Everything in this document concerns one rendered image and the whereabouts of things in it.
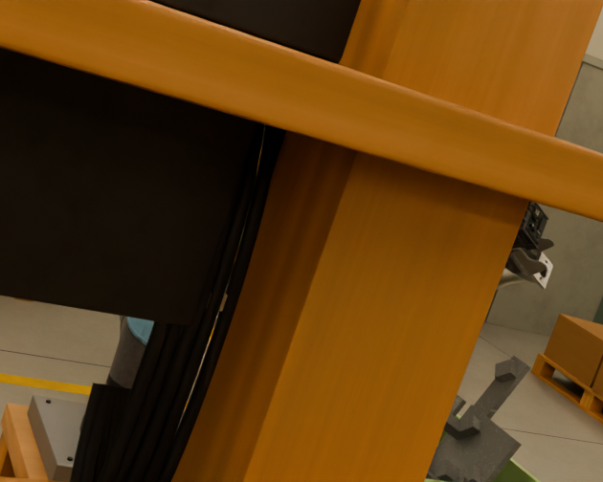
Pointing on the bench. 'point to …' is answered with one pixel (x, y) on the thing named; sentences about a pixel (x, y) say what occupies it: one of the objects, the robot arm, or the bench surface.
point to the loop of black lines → (176, 355)
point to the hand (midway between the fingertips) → (532, 270)
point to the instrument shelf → (305, 98)
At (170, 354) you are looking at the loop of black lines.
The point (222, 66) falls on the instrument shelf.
